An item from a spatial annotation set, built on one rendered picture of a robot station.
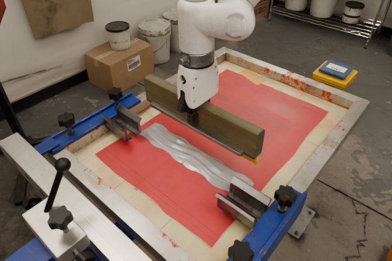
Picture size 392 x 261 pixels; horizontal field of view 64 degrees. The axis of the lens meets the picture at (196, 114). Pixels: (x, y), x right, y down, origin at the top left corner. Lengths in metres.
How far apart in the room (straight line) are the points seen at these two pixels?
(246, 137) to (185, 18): 0.28
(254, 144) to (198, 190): 0.20
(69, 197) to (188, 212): 0.26
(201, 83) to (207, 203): 0.28
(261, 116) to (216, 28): 0.47
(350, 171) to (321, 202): 0.36
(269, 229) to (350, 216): 1.42
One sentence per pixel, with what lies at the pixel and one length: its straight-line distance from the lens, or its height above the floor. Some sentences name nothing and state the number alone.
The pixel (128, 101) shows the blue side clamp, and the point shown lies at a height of 1.00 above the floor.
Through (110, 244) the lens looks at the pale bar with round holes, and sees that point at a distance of 0.63.
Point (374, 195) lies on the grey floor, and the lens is 2.25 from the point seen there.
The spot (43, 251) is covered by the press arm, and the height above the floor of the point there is 1.04.
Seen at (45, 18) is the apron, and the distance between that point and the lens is 2.67.
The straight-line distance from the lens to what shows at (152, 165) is 0.85.
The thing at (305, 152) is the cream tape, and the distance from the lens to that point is 0.92.
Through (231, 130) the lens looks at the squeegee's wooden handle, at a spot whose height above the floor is 1.12.
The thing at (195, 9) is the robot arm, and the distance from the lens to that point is 0.61.
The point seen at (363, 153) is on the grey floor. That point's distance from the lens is 2.49.
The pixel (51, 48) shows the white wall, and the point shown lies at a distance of 2.84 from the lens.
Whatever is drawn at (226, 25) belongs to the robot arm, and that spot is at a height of 1.35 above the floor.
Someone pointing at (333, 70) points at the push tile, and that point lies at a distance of 1.30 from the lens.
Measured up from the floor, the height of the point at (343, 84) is 0.95.
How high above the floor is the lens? 1.58
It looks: 39 degrees down
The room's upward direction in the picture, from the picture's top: straight up
